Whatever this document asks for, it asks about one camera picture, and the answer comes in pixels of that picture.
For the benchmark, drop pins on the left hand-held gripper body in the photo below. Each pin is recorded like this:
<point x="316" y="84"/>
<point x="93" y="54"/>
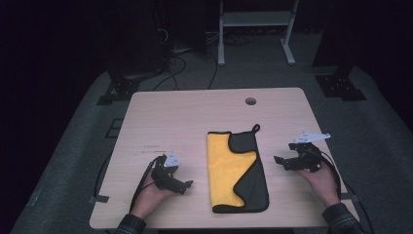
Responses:
<point x="164" y="177"/>

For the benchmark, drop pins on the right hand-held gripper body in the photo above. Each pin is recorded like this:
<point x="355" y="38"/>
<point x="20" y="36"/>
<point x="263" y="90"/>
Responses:
<point x="307" y="157"/>

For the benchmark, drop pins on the yellow and dark grey towel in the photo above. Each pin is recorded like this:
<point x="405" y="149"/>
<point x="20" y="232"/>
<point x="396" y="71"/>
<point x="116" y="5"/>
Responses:
<point x="224" y="162"/>

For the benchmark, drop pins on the person's left hand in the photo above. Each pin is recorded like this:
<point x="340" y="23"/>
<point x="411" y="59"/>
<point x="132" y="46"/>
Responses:
<point x="147" y="198"/>

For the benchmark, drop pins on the person's right hand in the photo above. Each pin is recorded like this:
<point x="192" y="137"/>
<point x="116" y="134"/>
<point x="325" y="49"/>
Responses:
<point x="323" y="185"/>

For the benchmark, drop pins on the grey tape strip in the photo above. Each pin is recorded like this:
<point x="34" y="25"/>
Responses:
<point x="350" y="196"/>
<point x="99" y="199"/>

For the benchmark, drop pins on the black stand base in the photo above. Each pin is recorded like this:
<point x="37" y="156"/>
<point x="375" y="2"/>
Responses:
<point x="339" y="87"/>
<point x="121" y="87"/>

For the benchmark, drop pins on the white metal stand frame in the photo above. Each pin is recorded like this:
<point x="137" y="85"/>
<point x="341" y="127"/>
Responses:
<point x="256" y="19"/>

